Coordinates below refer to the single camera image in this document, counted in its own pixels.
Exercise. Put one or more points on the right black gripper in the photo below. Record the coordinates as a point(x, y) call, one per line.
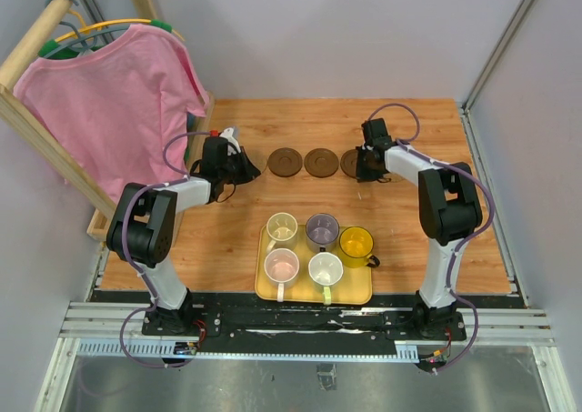
point(364, 166)

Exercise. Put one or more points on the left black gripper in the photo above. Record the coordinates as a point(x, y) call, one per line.
point(241, 166)

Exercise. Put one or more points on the brown coaster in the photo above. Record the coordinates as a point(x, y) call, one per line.
point(321, 162)
point(348, 163)
point(285, 162)

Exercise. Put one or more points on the brown coaster bottom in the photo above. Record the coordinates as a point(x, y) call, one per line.
point(321, 162)

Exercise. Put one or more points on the brown coaster top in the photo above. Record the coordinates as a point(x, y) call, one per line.
point(285, 162)

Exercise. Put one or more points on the yellow transparent mug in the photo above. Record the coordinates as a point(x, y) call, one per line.
point(356, 248)

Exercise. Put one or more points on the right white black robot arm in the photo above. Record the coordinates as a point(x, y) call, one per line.
point(449, 213)

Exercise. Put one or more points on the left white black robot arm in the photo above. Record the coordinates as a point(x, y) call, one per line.
point(141, 231)

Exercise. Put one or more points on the purple mug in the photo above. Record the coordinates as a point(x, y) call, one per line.
point(322, 233)

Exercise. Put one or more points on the cream mug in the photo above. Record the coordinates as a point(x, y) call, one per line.
point(282, 231)

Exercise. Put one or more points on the pink mug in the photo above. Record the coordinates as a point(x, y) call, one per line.
point(282, 267)

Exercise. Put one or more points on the pink t-shirt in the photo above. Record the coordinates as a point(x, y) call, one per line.
point(121, 111)

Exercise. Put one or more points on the yellow plastic tray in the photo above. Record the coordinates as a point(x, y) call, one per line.
point(353, 288)

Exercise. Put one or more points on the wooden clothes rack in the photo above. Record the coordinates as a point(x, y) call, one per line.
point(31, 130)

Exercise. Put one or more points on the grey-green hanger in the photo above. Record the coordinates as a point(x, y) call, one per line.
point(72, 44)

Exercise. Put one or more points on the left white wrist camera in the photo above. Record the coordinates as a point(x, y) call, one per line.
point(231, 134)

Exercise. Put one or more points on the white green-handled mug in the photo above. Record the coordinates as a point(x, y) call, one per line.
point(325, 270)

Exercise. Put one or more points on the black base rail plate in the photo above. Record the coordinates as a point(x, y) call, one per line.
point(241, 323)

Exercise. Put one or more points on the aluminium frame rails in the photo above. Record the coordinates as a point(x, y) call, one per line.
point(108, 330)

